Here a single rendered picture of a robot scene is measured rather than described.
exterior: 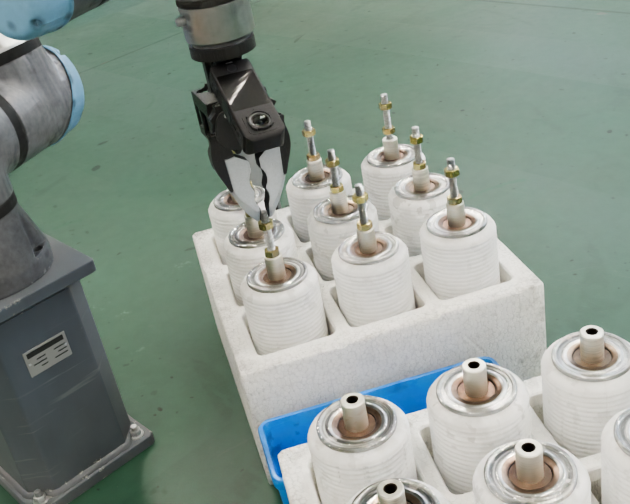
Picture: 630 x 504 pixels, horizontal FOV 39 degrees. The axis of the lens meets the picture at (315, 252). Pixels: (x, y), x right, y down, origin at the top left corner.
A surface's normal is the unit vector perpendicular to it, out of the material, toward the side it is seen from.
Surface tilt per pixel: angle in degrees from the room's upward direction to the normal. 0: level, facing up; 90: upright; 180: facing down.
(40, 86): 73
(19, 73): 78
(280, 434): 88
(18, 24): 90
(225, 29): 90
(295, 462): 0
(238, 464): 0
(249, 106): 28
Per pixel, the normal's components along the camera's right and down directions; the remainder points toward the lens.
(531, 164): -0.17, -0.85
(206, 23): -0.15, 0.51
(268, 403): 0.26, 0.45
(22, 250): 0.79, -0.16
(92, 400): 0.69, 0.26
